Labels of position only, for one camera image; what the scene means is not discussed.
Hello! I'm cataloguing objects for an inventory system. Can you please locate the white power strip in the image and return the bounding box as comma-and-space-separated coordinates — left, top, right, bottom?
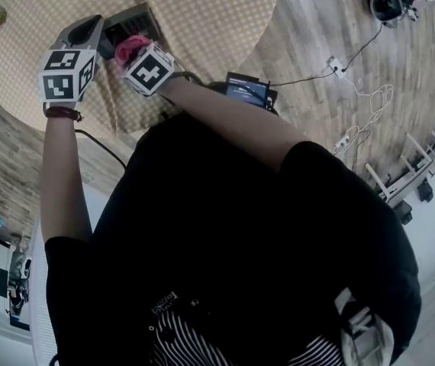
333, 134, 353, 156
325, 55, 349, 79

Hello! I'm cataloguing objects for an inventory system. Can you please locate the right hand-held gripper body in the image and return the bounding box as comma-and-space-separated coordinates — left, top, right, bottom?
121, 43, 177, 97

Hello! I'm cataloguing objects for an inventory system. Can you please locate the person's left forearm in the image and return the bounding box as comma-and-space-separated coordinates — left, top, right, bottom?
40, 103, 93, 244

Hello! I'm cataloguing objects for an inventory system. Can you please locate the beige dotted table cover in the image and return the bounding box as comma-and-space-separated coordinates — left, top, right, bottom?
0, 0, 285, 136

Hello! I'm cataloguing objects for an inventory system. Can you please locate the thick black cable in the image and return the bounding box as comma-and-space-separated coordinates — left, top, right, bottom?
73, 127, 128, 172

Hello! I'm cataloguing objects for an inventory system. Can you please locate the dark red bracelet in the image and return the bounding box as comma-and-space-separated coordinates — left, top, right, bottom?
43, 106, 85, 124

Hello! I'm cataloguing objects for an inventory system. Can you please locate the black round device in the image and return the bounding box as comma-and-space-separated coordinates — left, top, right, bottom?
369, 0, 419, 29

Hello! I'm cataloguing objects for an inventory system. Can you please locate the white metal frame furniture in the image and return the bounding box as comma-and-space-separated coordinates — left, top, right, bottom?
365, 61, 435, 225

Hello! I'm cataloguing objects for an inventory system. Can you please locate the person's black shirt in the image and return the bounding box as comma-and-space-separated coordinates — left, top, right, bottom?
44, 111, 423, 366

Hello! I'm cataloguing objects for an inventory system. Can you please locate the black device with screen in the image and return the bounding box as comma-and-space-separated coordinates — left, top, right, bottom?
224, 72, 279, 110

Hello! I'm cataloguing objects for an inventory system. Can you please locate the pink cloth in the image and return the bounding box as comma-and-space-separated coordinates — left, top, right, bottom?
114, 34, 153, 69

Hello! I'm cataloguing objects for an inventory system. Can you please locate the thin black cable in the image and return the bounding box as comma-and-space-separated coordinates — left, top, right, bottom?
269, 21, 385, 88

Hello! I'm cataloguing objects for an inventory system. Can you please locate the person's right forearm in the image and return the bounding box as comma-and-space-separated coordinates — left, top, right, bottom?
159, 77, 312, 174

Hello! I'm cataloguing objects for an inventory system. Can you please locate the white cable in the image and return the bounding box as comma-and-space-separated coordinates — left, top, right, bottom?
340, 75, 395, 153

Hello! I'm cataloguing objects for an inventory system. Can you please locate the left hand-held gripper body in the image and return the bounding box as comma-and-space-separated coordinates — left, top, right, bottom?
37, 14, 106, 104

